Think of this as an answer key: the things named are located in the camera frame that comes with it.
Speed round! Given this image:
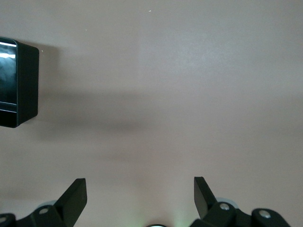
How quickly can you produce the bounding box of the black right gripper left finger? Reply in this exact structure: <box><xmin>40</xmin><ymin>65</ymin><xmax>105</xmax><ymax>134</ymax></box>
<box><xmin>0</xmin><ymin>178</ymin><xmax>88</xmax><ymax>227</ymax></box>

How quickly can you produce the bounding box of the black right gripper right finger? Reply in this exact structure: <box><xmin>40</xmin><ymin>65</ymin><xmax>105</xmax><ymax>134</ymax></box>
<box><xmin>189</xmin><ymin>176</ymin><xmax>293</xmax><ymax>227</ymax></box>

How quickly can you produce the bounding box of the black plastic tray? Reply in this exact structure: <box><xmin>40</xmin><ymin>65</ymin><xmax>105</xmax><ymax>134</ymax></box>
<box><xmin>0</xmin><ymin>36</ymin><xmax>40</xmax><ymax>129</ymax></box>

